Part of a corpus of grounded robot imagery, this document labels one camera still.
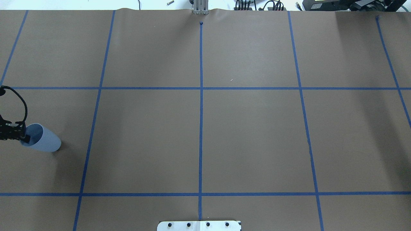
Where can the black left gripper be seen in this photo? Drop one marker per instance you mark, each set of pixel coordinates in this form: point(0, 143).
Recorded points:
point(9, 132)

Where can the light blue plastic cup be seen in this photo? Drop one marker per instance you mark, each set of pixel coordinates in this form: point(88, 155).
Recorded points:
point(41, 139)

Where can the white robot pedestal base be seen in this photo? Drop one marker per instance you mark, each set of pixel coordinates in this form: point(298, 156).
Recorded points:
point(214, 225)

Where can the aluminium frame post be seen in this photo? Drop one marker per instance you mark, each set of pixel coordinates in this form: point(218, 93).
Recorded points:
point(200, 7)

